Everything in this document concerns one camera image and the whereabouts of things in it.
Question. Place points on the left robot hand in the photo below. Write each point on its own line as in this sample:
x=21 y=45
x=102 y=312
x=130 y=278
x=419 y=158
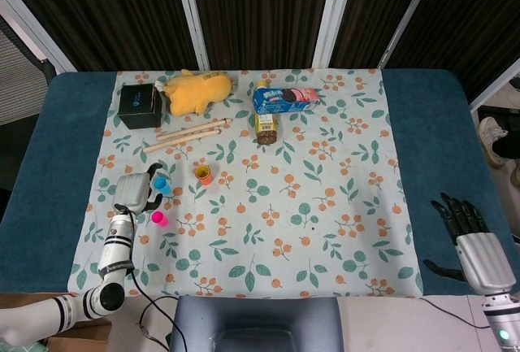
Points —
x=132 y=191

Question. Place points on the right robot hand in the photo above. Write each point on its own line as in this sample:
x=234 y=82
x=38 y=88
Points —
x=485 y=262

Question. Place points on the light blue plastic cup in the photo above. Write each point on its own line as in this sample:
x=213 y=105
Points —
x=161 y=184

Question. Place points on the pink plastic cup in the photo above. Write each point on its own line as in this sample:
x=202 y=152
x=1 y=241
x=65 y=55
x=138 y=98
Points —
x=159 y=219

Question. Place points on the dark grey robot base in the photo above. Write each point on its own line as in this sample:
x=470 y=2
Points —
x=256 y=323

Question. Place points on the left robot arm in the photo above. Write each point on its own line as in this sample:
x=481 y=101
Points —
x=118 y=246

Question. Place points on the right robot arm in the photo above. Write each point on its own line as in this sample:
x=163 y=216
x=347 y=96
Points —
x=501 y=319

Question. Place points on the wooden drumstick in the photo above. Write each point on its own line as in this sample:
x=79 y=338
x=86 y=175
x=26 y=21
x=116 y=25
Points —
x=183 y=140
x=195 y=128

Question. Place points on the orange plastic cup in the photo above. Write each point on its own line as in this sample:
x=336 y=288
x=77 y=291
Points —
x=207 y=181

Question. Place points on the black cardboard box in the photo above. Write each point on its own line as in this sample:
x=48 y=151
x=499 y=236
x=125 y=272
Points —
x=140 y=102

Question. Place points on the black trouser leg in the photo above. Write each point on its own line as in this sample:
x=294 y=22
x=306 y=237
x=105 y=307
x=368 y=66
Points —
x=508 y=144

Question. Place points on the yellow plush toy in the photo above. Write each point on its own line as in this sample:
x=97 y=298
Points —
x=199 y=89

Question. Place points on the white shoe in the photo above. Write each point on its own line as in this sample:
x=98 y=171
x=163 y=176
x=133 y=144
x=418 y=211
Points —
x=490 y=136

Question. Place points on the teal table cover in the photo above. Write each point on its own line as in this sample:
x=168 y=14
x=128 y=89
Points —
x=430 y=144

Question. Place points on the yellow label bottle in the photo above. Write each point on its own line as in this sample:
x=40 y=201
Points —
x=267 y=128

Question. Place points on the floral print tablecloth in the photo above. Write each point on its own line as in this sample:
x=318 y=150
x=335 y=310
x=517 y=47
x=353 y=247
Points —
x=284 y=205

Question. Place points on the brown cardboard box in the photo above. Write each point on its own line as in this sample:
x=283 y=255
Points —
x=81 y=337

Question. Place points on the blue cookie box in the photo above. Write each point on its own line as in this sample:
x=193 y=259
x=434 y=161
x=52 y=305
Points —
x=284 y=100

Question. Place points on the dark slatted screen panel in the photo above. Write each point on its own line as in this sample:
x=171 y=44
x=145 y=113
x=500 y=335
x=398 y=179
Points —
x=471 y=14
x=260 y=10
x=378 y=10
x=113 y=10

